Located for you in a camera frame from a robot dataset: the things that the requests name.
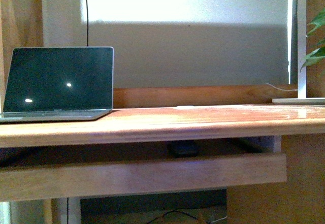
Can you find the grey open laptop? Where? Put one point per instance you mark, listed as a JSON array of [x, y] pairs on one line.
[[59, 84]]

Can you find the white desk lamp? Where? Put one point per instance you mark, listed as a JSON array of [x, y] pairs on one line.
[[302, 72]]

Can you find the wooden desk back rail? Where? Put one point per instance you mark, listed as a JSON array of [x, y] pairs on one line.
[[200, 95]]

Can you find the wooden pull-out keyboard tray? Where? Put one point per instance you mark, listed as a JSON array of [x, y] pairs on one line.
[[137, 168]]

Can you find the green plant leaves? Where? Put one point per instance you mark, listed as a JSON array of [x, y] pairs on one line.
[[316, 55]]

